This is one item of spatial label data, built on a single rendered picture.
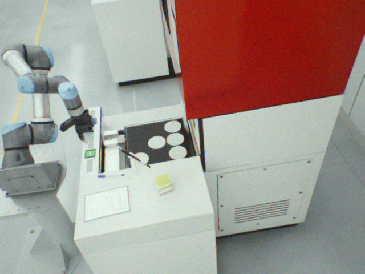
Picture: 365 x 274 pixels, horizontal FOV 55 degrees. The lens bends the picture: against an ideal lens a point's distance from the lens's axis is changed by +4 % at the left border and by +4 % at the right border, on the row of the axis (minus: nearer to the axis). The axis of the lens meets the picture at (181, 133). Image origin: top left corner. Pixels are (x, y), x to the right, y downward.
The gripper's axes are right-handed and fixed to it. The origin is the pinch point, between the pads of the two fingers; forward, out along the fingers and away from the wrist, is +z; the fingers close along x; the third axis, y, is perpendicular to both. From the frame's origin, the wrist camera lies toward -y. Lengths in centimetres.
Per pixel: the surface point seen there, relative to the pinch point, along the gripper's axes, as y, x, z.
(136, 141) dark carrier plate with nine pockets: 24.1, 10.5, 16.1
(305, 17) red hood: 102, -13, -58
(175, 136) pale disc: 47, 9, 16
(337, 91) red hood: 124, -13, -18
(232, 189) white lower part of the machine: 76, -14, 45
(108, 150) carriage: 7.4, 8.1, 18.0
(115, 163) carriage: 11.8, -2.5, 18.0
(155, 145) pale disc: 35.1, 4.3, 16.0
